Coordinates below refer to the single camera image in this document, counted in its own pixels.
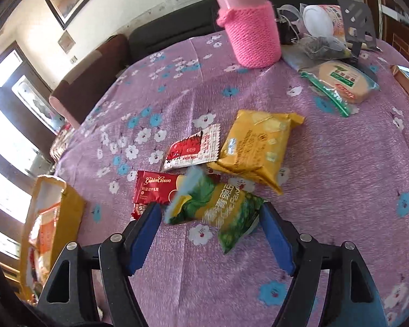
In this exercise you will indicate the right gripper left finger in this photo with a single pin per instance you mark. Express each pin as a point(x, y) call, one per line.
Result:
point(68, 298)

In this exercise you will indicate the green pea snack pack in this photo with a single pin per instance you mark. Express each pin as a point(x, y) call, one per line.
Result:
point(231, 210)

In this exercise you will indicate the yellow cheese sandwich cracker pack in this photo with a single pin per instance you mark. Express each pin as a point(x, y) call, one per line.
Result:
point(255, 146)

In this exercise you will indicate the orange chicken cracker pack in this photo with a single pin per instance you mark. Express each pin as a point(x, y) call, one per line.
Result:
point(42, 235)

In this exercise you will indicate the yellow cardboard box tray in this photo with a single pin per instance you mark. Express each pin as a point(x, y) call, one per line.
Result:
point(47, 191)

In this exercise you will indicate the red golden crown snack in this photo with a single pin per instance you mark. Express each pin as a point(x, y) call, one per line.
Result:
point(156, 187)

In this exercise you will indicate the maroon armchair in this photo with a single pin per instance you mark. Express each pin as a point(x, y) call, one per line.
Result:
point(80, 90)

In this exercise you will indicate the red white sachet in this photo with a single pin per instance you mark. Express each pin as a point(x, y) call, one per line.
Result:
point(197, 149)

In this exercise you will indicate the purple floral tablecloth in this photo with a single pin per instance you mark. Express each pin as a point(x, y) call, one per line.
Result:
point(343, 178)

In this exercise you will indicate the round biscuit green pack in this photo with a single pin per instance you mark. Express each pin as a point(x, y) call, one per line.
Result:
point(341, 84)

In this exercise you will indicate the bag of dark seeds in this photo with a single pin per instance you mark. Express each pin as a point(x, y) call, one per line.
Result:
point(324, 48)

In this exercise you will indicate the white lidded cup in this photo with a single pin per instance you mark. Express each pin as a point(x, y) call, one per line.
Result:
point(324, 20)

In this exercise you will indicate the pink thermos with knit sleeve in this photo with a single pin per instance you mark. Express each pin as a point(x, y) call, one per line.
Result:
point(252, 31)

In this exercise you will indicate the black sofa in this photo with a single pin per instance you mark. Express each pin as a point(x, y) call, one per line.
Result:
point(194, 20)

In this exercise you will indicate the small wall plaque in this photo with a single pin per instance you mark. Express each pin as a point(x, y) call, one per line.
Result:
point(66, 42)

